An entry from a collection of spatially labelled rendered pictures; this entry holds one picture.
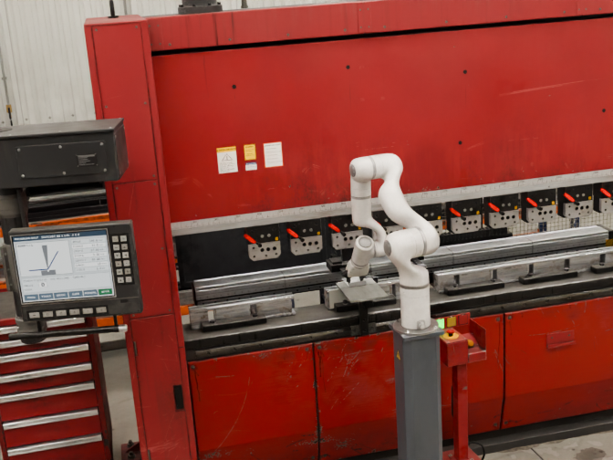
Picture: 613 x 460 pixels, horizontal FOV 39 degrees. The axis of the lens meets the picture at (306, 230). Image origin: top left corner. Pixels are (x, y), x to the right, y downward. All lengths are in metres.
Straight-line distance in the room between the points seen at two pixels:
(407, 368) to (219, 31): 1.63
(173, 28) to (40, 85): 4.39
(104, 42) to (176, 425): 1.71
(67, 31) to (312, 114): 4.42
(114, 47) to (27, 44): 4.52
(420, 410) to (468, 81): 1.53
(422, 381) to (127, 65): 1.76
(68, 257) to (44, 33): 4.91
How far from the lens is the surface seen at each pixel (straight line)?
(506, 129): 4.29
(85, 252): 3.32
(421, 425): 3.77
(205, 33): 3.83
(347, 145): 4.02
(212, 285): 4.36
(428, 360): 3.65
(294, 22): 3.89
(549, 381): 4.69
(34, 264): 3.38
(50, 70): 8.10
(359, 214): 3.86
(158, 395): 4.00
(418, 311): 3.57
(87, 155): 3.25
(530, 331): 4.52
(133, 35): 3.61
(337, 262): 4.39
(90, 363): 4.31
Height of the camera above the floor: 2.42
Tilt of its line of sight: 16 degrees down
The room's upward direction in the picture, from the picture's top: 4 degrees counter-clockwise
